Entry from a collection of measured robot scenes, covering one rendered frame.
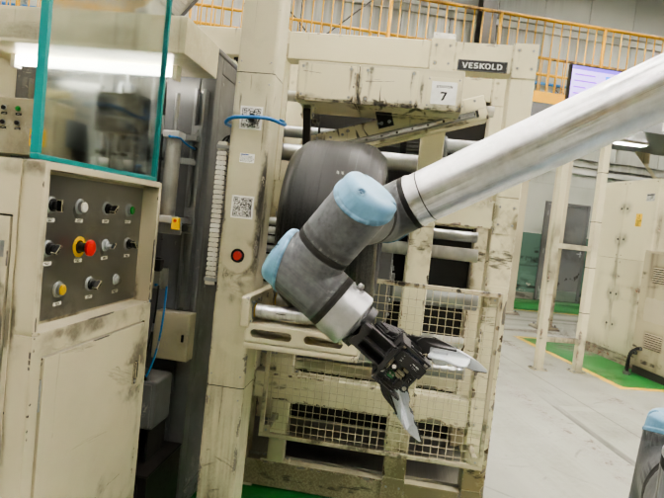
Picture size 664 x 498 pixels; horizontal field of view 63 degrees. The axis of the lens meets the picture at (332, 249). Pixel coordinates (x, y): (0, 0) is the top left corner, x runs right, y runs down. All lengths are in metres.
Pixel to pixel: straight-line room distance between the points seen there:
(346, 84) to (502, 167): 1.28
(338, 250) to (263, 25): 1.23
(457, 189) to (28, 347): 0.95
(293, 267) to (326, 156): 0.88
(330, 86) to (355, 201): 1.34
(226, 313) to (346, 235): 1.12
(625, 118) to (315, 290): 0.48
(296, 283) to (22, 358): 0.73
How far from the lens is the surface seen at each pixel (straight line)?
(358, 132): 2.15
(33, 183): 1.30
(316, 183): 1.57
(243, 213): 1.79
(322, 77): 2.07
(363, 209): 0.74
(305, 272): 0.78
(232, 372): 1.87
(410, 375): 0.81
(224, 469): 1.99
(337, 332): 0.80
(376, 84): 2.04
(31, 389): 1.36
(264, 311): 1.71
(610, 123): 0.84
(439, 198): 0.85
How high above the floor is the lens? 1.21
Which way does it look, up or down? 3 degrees down
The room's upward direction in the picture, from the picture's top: 6 degrees clockwise
